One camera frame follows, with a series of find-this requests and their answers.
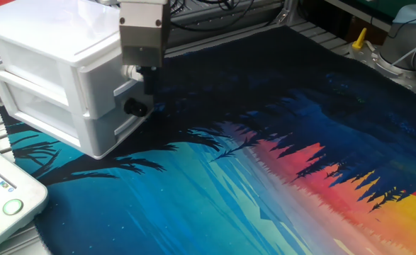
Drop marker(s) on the silver box gripper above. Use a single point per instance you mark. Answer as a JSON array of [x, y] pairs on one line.
[[144, 35]]

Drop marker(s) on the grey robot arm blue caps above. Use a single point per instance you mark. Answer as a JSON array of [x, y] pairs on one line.
[[402, 46]]

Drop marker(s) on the white closed drawer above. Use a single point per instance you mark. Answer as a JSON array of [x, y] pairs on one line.
[[98, 136]]

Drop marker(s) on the white plastic drawer cabinet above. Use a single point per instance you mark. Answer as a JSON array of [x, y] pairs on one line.
[[51, 28]]

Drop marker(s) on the white gripper adapter plate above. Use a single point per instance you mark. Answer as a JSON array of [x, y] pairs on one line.
[[144, 1]]

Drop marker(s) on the colourful landscape print cloth mat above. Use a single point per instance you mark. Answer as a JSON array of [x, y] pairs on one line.
[[229, 195]]

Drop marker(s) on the white teach pendant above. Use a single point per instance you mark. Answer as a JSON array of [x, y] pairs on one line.
[[2, 212]]

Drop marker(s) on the yellow plastic cone piece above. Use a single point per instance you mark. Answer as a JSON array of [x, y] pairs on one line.
[[360, 38]]

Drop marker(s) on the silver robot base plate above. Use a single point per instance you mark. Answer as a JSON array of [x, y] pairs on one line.
[[411, 86]]

